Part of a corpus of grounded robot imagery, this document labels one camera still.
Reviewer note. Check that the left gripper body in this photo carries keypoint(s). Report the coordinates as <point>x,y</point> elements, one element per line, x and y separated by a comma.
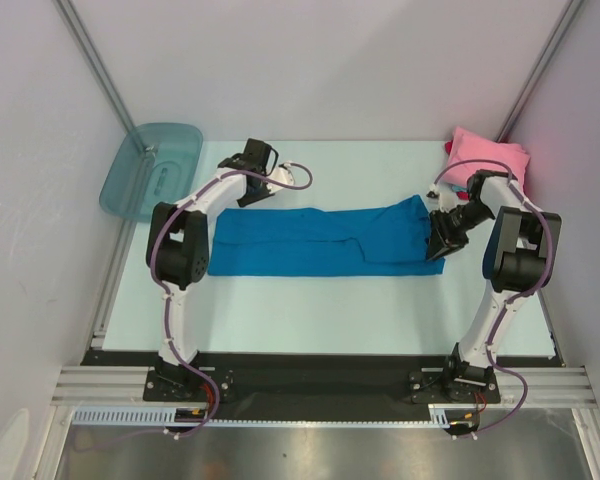
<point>255,195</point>

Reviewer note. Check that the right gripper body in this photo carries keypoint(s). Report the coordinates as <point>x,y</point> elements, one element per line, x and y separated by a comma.
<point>445,230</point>

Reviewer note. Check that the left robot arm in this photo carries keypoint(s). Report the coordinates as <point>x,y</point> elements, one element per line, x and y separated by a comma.
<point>178,251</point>

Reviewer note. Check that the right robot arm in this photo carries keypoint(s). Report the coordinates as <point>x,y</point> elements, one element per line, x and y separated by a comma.
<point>518,259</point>

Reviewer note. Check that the pink folded t-shirt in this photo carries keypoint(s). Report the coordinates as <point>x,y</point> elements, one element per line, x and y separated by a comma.
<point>468,145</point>

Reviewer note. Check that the teal translucent plastic bin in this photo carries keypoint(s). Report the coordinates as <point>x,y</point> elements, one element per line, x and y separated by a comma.
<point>155,163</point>

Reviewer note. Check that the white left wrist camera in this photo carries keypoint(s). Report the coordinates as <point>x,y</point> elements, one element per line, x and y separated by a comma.
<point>281,178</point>

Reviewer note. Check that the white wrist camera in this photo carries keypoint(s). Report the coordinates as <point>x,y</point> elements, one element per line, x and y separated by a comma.
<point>281,178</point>
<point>441,197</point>

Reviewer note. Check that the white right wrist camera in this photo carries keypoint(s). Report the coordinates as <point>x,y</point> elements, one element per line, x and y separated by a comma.
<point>441,197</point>

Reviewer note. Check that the white slotted cable duct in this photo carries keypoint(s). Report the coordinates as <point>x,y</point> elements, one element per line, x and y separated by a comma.
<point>188,417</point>

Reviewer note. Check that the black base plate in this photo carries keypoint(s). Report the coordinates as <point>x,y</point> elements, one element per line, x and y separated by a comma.
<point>300,387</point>

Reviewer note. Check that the aluminium front rail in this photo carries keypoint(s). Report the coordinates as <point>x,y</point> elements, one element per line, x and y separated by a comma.
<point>548,388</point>

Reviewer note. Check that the right aluminium frame post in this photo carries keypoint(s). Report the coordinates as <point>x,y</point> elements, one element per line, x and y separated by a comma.
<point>566,20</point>

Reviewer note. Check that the aluminium frame post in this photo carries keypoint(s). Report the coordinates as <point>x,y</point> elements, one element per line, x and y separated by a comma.
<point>88,49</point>
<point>566,20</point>

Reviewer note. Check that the left aluminium frame post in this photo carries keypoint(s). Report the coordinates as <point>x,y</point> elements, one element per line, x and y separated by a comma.
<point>88,49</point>

